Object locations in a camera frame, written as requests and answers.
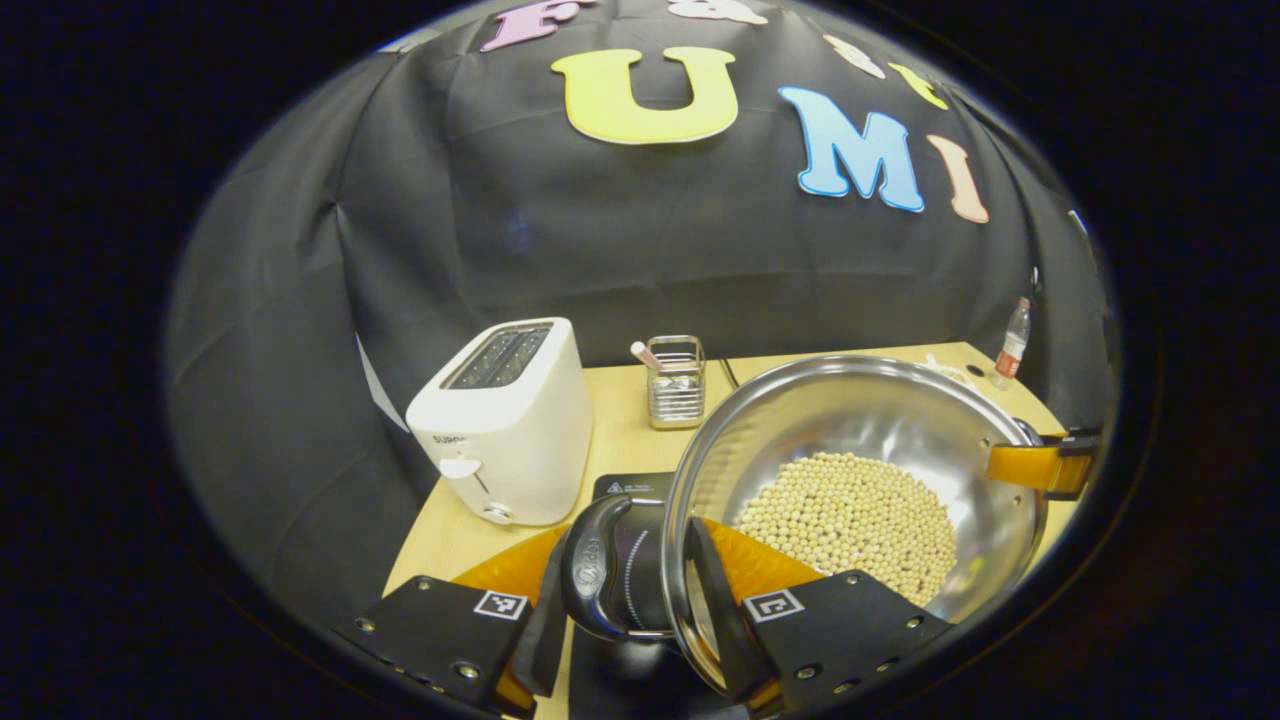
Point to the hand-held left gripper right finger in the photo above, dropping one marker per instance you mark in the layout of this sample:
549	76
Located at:
850	625

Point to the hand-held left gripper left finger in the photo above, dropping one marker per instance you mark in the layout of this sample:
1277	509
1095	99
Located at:
430	630

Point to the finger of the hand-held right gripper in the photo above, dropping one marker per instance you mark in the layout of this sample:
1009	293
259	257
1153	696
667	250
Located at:
1025	467

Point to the stainless steel pot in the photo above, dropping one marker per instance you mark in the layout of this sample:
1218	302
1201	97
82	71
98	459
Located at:
850	410

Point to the black induction cooktop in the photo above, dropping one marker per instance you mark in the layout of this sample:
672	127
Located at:
635	487

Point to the pile of soybeans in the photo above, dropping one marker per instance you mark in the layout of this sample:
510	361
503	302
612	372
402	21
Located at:
850	520

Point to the clear plastic water bottle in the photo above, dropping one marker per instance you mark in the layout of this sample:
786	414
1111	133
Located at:
1012	345

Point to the white toaster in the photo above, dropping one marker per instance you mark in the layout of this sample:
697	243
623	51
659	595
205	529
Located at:
510	430

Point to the pink stick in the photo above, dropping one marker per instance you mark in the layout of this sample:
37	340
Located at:
645	354

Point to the black backdrop cloth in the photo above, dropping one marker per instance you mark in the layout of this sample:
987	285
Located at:
640	240

